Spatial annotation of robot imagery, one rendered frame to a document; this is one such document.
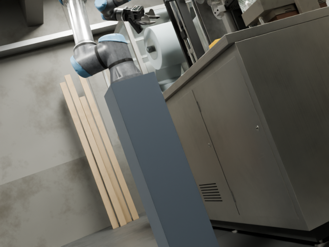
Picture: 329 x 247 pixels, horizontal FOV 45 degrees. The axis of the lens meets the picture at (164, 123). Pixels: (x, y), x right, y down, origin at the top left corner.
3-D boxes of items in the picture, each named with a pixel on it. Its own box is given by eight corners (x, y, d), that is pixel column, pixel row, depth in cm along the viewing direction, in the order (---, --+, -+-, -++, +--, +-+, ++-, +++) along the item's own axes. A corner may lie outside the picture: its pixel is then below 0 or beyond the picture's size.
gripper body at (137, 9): (139, 11, 227) (120, 10, 231) (141, 25, 232) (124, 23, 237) (144, 5, 232) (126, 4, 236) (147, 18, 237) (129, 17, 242)
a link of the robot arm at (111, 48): (127, 56, 168) (117, 27, 169) (100, 68, 171) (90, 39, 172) (136, 60, 179) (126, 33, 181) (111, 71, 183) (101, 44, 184)
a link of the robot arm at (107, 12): (108, -10, 226) (117, 0, 236) (91, -1, 228) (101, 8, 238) (111, 1, 223) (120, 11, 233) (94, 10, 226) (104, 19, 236)
